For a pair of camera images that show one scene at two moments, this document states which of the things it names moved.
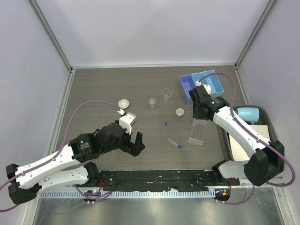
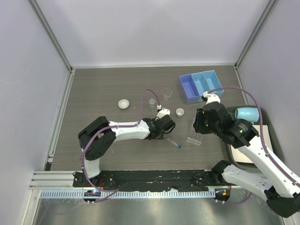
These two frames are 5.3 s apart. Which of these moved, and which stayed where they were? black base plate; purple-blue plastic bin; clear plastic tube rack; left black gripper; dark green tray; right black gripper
Moved: right black gripper; left black gripper
Stayed: clear plastic tube rack; purple-blue plastic bin; black base plate; dark green tray
